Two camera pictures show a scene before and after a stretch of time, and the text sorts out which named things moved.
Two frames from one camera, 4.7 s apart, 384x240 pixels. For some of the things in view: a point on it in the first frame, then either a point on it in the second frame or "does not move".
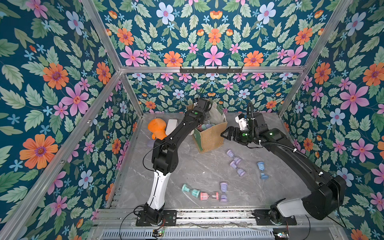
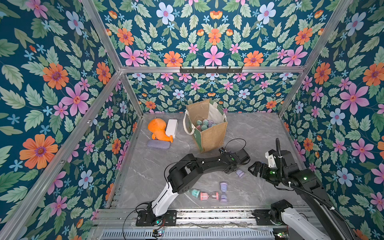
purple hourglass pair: (240, 172) does not move
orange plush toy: (157, 127) does not move
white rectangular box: (172, 124) does not move
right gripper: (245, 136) -> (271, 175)
